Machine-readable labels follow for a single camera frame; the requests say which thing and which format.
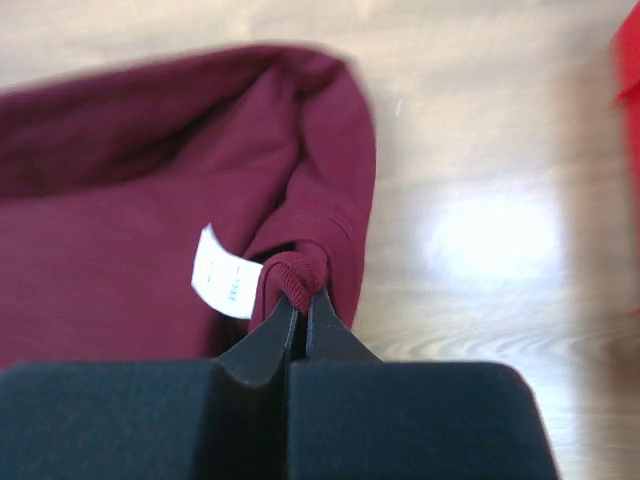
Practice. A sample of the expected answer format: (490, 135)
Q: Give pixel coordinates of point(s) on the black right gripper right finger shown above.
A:
(354, 416)

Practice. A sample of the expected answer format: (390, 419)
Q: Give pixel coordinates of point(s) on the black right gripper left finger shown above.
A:
(217, 418)

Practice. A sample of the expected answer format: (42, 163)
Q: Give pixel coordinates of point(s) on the maroon t shirt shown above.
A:
(107, 181)

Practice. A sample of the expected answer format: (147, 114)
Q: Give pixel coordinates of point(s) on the red plastic bin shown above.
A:
(626, 53)

